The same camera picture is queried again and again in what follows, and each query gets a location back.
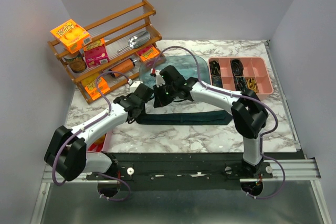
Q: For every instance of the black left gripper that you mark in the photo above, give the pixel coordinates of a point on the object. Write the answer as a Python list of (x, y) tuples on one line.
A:
[(128, 97)]

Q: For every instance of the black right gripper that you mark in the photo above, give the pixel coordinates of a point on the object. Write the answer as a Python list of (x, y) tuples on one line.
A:
[(158, 100)]

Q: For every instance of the dark green necktie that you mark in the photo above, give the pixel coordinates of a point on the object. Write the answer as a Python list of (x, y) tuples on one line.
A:
[(200, 118)]

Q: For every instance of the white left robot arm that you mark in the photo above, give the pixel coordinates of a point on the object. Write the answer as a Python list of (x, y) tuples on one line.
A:
[(68, 152)]

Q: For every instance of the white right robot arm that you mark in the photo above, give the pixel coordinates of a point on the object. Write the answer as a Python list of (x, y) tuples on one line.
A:
[(249, 115)]

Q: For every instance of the clear blue plastic tub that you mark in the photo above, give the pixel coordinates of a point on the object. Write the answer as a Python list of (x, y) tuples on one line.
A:
[(185, 65)]

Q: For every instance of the brown cylinder bottle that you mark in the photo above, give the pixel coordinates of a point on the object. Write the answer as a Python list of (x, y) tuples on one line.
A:
[(123, 67)]

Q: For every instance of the rolled blue floral tie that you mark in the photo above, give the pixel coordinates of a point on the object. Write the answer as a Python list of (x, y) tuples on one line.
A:
[(217, 81)]

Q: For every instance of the rolled dark patterned tie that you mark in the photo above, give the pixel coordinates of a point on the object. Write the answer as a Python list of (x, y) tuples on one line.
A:
[(215, 69)]

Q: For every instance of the orange sponge box right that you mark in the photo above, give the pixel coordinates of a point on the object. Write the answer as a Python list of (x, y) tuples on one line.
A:
[(148, 52)]

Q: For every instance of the orange sponge box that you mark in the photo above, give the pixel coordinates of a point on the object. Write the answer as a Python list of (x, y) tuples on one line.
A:
[(89, 85), (148, 52)]

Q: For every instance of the orange sponge box bottom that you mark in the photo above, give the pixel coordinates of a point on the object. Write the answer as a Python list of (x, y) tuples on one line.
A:
[(89, 85)]

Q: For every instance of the yellow toy fruit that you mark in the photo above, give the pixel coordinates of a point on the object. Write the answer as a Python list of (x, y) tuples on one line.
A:
[(100, 140)]

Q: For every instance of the pink narrow bin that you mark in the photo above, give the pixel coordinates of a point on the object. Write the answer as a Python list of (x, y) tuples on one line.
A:
[(102, 144)]

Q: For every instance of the wooden three-tier rack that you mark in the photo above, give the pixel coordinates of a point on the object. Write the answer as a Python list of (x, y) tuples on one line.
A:
[(116, 30)]

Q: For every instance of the metal scoop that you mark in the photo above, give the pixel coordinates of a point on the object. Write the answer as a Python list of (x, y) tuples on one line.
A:
[(137, 40)]

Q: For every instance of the pink Scrub Mommy box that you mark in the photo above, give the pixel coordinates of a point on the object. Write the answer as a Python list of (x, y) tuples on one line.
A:
[(95, 54)]

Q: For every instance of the pink divided organizer tray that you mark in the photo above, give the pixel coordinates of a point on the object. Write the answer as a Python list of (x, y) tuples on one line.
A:
[(254, 67)]

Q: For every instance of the rolled black tie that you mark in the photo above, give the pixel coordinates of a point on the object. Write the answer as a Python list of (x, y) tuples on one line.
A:
[(236, 67)]

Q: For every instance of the rolled blue striped tie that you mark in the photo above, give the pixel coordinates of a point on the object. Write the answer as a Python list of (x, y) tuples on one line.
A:
[(240, 83)]

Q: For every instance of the food can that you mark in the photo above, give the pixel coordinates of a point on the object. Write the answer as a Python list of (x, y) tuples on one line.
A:
[(76, 62)]

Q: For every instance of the rolled yellow tie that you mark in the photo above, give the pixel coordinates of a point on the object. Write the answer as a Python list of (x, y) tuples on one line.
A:
[(251, 84)]

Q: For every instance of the orange Scrub Daddy box top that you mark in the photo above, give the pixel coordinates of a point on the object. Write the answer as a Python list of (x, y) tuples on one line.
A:
[(71, 35)]

